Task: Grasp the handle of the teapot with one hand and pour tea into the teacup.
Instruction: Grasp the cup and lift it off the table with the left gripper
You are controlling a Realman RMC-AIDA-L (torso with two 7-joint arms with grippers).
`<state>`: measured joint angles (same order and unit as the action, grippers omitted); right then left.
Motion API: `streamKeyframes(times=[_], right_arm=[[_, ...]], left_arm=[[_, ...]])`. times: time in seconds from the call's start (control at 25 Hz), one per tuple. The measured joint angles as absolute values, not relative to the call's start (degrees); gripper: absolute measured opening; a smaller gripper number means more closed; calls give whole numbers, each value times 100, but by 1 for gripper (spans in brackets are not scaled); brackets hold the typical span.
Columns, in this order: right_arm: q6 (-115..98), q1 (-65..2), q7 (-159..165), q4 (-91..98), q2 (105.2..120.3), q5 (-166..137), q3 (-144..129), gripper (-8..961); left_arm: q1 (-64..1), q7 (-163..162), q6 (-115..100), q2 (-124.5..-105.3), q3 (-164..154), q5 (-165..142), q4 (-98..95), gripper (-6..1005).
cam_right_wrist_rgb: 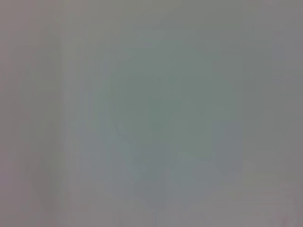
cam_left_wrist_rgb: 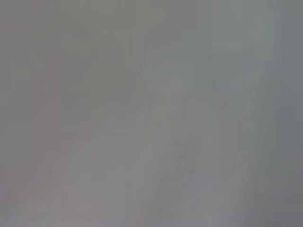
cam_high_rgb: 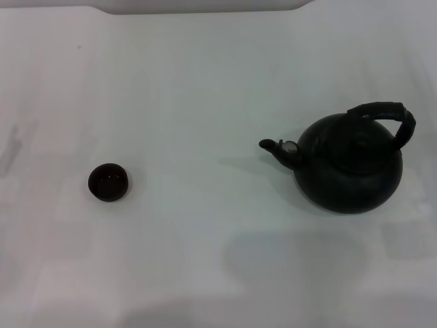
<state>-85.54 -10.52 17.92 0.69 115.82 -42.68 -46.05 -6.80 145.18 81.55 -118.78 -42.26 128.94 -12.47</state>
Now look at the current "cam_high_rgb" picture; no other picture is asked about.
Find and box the small dark brown teacup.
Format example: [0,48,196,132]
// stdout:
[87,163,132,202]

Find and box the black round teapot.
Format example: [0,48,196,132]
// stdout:
[258,101,417,215]

